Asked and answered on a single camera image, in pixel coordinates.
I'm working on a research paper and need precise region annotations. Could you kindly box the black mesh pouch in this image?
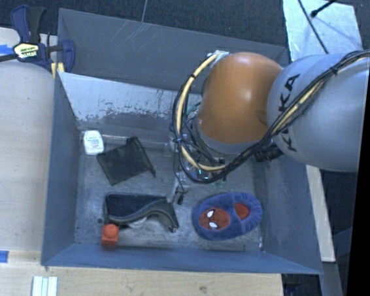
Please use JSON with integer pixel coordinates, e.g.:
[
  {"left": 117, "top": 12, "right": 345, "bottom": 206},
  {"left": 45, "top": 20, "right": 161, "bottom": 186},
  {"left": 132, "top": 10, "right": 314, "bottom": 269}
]
[{"left": 93, "top": 133, "right": 161, "bottom": 191}]

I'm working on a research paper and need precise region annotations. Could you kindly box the dark blue and black shoe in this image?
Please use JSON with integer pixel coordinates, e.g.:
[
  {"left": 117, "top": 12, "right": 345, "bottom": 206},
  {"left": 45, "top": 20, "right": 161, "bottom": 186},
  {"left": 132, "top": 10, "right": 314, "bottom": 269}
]
[{"left": 101, "top": 190, "right": 183, "bottom": 235}]

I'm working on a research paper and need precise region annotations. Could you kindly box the blue slipper with red face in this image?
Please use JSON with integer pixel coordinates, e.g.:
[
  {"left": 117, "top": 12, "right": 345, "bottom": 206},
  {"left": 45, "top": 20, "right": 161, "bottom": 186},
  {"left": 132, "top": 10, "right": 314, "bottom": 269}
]
[{"left": 190, "top": 187, "right": 265, "bottom": 246}]

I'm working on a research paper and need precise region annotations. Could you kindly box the small white packet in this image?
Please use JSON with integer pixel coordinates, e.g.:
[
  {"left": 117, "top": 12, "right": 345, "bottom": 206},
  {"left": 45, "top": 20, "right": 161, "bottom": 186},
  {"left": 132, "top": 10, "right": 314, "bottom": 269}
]
[{"left": 81, "top": 128, "right": 107, "bottom": 157}]

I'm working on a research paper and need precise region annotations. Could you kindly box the red toy brick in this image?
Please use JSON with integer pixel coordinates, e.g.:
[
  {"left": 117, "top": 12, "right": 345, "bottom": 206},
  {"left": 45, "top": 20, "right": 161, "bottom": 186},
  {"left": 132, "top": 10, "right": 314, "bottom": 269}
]
[{"left": 100, "top": 222, "right": 122, "bottom": 250}]

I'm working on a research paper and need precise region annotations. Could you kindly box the grey metal bin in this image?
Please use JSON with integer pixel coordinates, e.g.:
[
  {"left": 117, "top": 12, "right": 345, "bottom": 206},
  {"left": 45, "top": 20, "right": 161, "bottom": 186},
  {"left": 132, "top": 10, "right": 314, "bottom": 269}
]
[{"left": 31, "top": 7, "right": 349, "bottom": 296}]

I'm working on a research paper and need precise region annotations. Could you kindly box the black cylinder on white bracket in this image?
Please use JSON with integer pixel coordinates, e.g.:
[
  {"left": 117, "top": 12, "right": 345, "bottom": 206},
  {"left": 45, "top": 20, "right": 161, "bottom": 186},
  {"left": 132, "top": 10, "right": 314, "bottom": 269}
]
[{"left": 173, "top": 184, "right": 188, "bottom": 207}]

